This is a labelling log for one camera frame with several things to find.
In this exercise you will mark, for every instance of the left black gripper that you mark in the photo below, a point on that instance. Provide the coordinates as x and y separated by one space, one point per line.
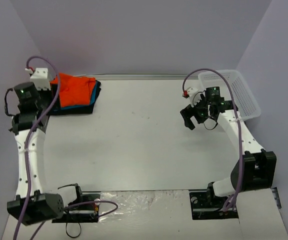
47 100

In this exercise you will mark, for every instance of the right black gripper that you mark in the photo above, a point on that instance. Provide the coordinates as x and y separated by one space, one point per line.
192 113

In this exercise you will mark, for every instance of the orange t shirt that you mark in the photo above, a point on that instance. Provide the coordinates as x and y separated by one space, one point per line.
74 91

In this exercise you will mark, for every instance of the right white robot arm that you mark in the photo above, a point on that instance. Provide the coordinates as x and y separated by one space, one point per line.
255 167

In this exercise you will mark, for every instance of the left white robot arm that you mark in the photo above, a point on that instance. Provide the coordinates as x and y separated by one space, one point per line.
33 202

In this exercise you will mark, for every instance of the black folded t shirt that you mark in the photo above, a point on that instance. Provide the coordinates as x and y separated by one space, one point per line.
74 111

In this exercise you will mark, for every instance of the white plastic basket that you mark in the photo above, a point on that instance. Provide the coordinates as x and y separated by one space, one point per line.
243 97

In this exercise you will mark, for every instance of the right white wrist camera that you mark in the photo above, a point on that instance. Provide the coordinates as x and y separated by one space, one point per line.
194 95

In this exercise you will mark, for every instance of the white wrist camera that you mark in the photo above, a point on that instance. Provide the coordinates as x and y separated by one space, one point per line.
41 79
194 95

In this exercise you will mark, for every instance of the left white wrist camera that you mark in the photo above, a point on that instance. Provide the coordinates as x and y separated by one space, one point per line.
41 79

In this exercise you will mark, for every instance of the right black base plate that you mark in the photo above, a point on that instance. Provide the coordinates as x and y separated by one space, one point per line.
204 209

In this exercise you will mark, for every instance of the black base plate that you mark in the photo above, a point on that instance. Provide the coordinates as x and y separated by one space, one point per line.
204 209
83 213

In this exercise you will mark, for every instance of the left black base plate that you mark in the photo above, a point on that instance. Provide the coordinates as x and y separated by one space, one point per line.
83 213

